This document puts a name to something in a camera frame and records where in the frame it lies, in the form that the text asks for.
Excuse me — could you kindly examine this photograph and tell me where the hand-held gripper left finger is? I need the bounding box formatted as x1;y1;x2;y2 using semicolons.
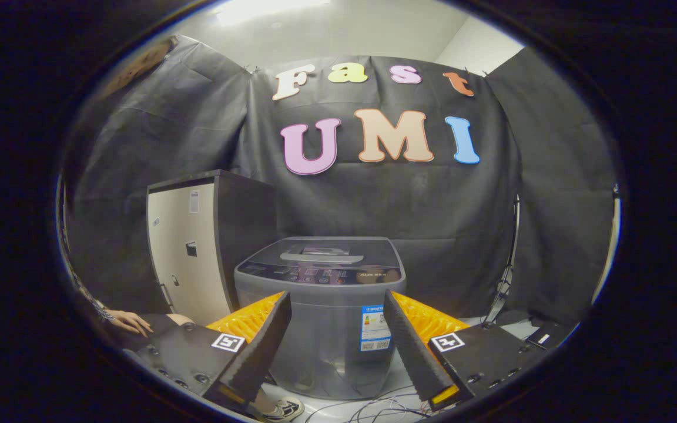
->
129;291;293;412

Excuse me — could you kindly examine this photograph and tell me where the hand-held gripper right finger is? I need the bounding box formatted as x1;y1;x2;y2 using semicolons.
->
383;289;551;412

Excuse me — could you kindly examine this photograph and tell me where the grey washing machine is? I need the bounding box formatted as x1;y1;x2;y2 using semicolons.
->
233;236;408;402

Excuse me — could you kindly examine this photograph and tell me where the dark washing machine lid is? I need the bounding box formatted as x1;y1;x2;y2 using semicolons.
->
252;236;401;272

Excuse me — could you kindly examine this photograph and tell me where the person's shoe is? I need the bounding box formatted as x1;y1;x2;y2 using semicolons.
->
254;397;305;422

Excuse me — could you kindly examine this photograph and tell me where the dark cabinet with beige door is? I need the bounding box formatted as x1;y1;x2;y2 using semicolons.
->
146;169;277;328

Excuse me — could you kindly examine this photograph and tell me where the metal backdrop stand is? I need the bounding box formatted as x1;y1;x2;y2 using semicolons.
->
485;197;521;327

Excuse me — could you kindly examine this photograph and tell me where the black device box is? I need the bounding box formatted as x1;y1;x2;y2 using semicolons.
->
524;320;574;353

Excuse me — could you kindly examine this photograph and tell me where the black backdrop cloth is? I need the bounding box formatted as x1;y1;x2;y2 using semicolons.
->
65;35;618;327

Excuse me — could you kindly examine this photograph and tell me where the person's head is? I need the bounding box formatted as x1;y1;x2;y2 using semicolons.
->
100;35;180;98

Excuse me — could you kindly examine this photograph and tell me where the tangle of floor cables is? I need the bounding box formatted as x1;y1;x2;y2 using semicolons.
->
303;385;433;423

